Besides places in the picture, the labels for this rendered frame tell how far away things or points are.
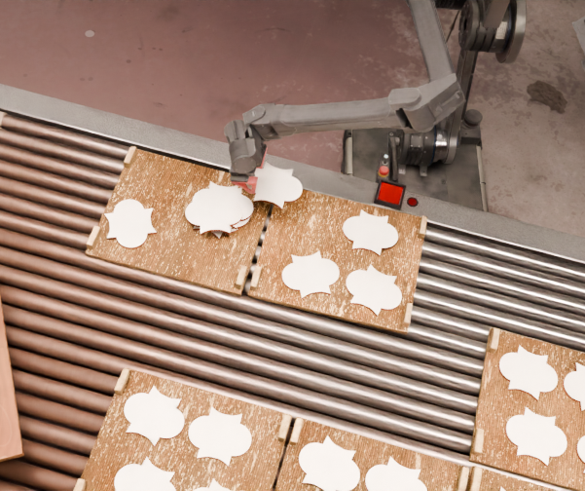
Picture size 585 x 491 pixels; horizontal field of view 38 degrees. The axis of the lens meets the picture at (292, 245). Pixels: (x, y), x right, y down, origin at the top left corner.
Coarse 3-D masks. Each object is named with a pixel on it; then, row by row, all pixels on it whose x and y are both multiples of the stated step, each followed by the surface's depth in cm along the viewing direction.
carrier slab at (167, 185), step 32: (160, 160) 232; (128, 192) 226; (160, 192) 227; (192, 192) 227; (160, 224) 221; (256, 224) 224; (96, 256) 215; (128, 256) 216; (160, 256) 216; (192, 256) 217; (224, 256) 218; (224, 288) 213
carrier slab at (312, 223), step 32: (288, 224) 225; (320, 224) 225; (416, 224) 228; (288, 256) 219; (352, 256) 221; (384, 256) 222; (416, 256) 223; (288, 288) 215; (352, 320) 212; (384, 320) 212
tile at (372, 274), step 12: (348, 276) 217; (360, 276) 217; (372, 276) 217; (384, 276) 218; (348, 288) 215; (360, 288) 215; (372, 288) 216; (384, 288) 216; (396, 288) 216; (360, 300) 214; (372, 300) 214; (384, 300) 214; (396, 300) 214
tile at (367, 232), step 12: (360, 216) 226; (372, 216) 227; (384, 216) 227; (348, 228) 224; (360, 228) 225; (372, 228) 225; (384, 228) 225; (348, 240) 223; (360, 240) 223; (372, 240) 223; (384, 240) 223; (396, 240) 224
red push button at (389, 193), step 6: (384, 186) 234; (390, 186) 234; (396, 186) 235; (384, 192) 233; (390, 192) 233; (396, 192) 234; (378, 198) 232; (384, 198) 232; (390, 198) 232; (396, 198) 233; (396, 204) 232
